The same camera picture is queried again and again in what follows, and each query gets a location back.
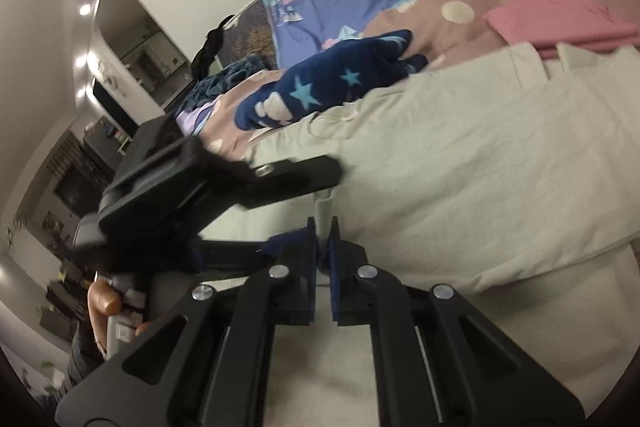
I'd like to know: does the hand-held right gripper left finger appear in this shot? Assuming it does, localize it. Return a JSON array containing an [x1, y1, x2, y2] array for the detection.
[[55, 217, 318, 427]]

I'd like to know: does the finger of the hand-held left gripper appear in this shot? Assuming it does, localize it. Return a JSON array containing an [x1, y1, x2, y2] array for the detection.
[[220, 155, 343, 208], [194, 231, 314, 274]]

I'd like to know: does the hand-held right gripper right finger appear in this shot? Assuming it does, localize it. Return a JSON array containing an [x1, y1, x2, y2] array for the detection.
[[330, 216, 587, 427]]

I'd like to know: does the light grey garment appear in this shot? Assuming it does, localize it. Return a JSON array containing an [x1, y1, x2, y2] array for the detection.
[[240, 42, 640, 427]]

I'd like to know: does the person's left forearm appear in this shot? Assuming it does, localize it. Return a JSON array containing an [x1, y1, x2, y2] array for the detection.
[[64, 322, 108, 392]]

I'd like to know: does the person's left hand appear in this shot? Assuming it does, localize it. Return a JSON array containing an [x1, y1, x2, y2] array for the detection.
[[86, 281, 151, 353]]

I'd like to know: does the lavender cloth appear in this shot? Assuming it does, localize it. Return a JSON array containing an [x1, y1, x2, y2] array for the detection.
[[175, 104, 221, 138]]

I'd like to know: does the navy star print garment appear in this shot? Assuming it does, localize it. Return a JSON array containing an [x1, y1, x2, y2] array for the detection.
[[234, 29, 430, 130]]

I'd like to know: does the dark teal fuzzy cloth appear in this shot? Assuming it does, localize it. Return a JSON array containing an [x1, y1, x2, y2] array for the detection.
[[187, 54, 271, 112]]

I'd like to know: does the dark patterned headboard panel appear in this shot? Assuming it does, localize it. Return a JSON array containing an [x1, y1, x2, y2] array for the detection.
[[220, 0, 278, 70]]

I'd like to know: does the black hanging garment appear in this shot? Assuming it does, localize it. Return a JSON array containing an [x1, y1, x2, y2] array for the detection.
[[191, 14, 236, 78]]

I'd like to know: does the pink polka dot blanket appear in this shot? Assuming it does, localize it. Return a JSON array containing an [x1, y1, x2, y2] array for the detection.
[[200, 0, 640, 162]]

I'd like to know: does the folded pink garment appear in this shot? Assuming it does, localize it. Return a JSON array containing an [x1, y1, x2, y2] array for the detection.
[[482, 0, 640, 60]]

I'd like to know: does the black wall television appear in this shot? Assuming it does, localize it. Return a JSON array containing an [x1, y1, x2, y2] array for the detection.
[[91, 78, 140, 138]]

